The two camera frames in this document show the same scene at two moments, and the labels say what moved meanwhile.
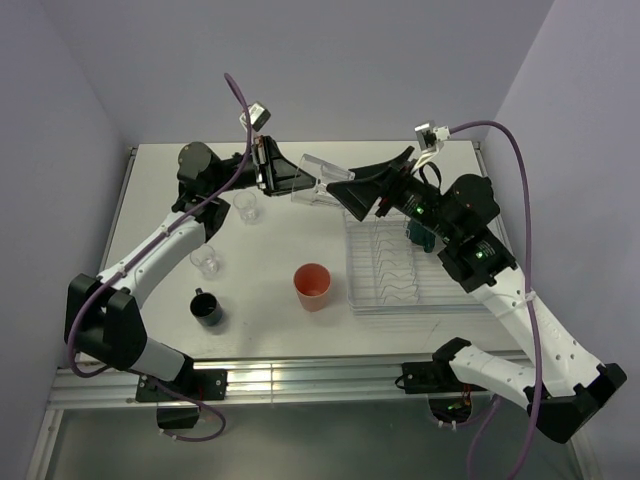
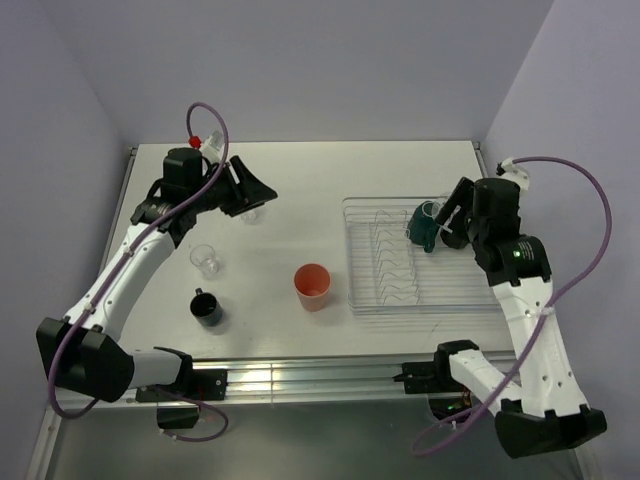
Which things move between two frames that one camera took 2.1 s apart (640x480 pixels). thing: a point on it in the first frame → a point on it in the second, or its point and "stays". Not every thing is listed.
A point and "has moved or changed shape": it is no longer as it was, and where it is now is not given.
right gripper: x=359 y=195 → x=458 y=197
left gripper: x=276 y=175 → x=246 y=195
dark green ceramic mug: x=421 y=235 stays
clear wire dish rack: x=387 y=273 stays
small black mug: x=207 y=308 stays
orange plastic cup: x=312 y=281 stays
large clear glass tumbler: x=311 y=178 has moved or changed shape
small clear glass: x=204 y=257 stays
